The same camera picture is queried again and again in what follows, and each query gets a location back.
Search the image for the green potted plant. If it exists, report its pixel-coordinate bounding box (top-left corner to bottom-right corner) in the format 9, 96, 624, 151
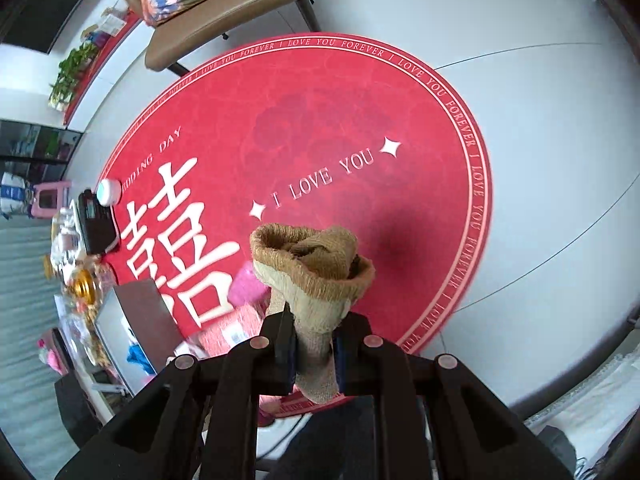
48, 41, 99, 112

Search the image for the round red wedding mat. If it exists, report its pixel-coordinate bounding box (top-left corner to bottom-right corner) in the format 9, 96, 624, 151
102, 34, 492, 354

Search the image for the pink plastic stool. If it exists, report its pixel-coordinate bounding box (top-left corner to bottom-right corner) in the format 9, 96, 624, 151
30, 181, 72, 219

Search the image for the white round gadget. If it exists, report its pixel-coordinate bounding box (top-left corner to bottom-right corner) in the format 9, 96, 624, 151
96, 179, 122, 207

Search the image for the grey storage box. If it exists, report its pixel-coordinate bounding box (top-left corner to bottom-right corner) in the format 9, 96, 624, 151
94, 278, 183, 396

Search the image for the red gift box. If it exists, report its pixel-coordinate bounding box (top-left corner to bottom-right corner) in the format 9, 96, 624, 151
174, 304, 264, 360

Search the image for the blue scrunchie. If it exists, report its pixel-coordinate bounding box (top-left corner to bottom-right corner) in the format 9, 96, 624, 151
126, 344, 156, 376

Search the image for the gold lid glass jar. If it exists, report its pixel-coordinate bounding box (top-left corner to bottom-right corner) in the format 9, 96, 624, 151
67, 264, 117, 309

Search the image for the black radio device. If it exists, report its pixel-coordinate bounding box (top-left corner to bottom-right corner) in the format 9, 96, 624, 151
76, 188, 119, 256

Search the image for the small pink sponge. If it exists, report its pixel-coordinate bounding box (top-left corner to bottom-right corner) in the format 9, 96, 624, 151
228, 261, 270, 310

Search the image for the beige tan sock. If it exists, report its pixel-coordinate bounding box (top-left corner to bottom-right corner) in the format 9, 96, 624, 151
250, 223, 375, 404

